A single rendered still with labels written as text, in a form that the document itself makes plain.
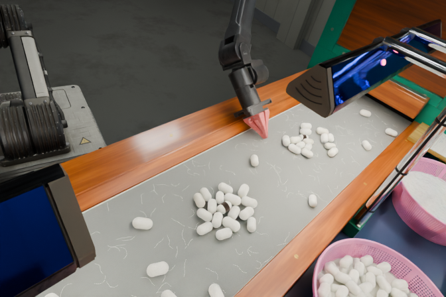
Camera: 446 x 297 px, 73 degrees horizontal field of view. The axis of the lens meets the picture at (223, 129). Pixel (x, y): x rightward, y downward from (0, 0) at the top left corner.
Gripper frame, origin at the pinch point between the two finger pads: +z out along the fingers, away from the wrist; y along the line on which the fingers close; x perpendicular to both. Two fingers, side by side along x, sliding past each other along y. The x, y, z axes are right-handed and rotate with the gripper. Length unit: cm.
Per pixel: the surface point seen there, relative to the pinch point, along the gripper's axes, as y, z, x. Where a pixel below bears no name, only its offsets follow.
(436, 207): 23.0, 34.8, -25.6
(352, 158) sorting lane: 18.4, 16.3, -11.1
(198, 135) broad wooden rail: -17.0, -7.3, 5.1
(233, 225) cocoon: -27.7, 11.8, -9.7
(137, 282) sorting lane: -47.7, 11.2, -6.4
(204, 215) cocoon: -30.9, 8.0, -6.2
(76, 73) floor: 13, -82, 164
